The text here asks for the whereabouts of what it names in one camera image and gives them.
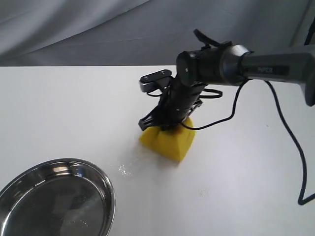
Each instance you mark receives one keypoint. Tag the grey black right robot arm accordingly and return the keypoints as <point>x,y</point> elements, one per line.
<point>229,66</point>

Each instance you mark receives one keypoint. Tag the black stand pole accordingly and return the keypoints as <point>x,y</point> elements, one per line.
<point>310,33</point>

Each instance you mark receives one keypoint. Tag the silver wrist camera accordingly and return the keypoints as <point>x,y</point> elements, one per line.
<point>157,80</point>

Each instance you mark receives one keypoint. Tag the yellow sponge block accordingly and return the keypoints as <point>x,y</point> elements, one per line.
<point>173,144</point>

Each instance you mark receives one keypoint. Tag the round stainless steel tray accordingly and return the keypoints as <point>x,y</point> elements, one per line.
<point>61,197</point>

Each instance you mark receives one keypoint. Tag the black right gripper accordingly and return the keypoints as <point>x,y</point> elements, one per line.
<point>173,107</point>

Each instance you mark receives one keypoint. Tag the grey fabric backdrop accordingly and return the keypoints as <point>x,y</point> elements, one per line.
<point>140,32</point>

